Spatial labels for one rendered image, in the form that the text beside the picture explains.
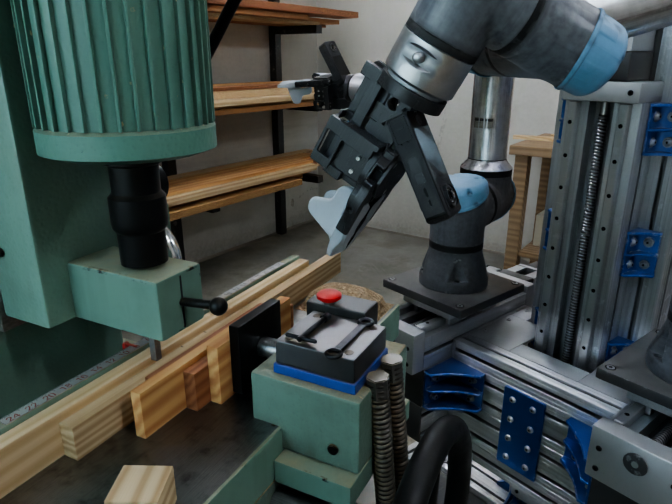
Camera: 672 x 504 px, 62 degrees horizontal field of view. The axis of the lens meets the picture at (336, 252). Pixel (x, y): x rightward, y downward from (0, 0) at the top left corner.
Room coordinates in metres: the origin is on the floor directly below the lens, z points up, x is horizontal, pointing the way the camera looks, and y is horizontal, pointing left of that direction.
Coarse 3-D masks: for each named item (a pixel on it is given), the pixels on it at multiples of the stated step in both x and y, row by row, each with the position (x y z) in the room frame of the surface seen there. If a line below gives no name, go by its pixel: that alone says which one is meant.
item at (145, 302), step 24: (72, 264) 0.59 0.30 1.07; (96, 264) 0.58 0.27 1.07; (120, 264) 0.58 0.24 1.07; (168, 264) 0.58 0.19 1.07; (192, 264) 0.58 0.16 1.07; (72, 288) 0.59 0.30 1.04; (96, 288) 0.57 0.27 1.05; (120, 288) 0.55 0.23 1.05; (144, 288) 0.54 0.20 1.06; (168, 288) 0.54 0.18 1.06; (192, 288) 0.58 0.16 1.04; (96, 312) 0.57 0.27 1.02; (120, 312) 0.56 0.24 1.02; (144, 312) 0.54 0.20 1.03; (168, 312) 0.54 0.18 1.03; (192, 312) 0.57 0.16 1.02; (144, 336) 0.54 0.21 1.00; (168, 336) 0.54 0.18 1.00
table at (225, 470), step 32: (384, 320) 0.79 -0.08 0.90; (192, 416) 0.54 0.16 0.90; (224, 416) 0.54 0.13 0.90; (96, 448) 0.48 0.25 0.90; (128, 448) 0.48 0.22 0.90; (160, 448) 0.48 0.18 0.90; (192, 448) 0.48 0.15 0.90; (224, 448) 0.48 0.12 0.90; (256, 448) 0.48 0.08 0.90; (32, 480) 0.44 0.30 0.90; (64, 480) 0.44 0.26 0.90; (96, 480) 0.44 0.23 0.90; (192, 480) 0.44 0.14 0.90; (224, 480) 0.44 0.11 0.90; (256, 480) 0.47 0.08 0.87; (288, 480) 0.49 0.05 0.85; (320, 480) 0.47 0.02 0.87; (352, 480) 0.47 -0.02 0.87
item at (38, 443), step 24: (264, 288) 0.80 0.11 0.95; (192, 336) 0.65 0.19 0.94; (144, 360) 0.58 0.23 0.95; (96, 384) 0.53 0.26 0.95; (48, 408) 0.48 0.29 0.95; (72, 408) 0.49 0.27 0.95; (24, 432) 0.44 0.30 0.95; (48, 432) 0.46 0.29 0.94; (0, 456) 0.42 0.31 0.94; (24, 456) 0.44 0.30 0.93; (48, 456) 0.46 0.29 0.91; (0, 480) 0.42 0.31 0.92; (24, 480) 0.43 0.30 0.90
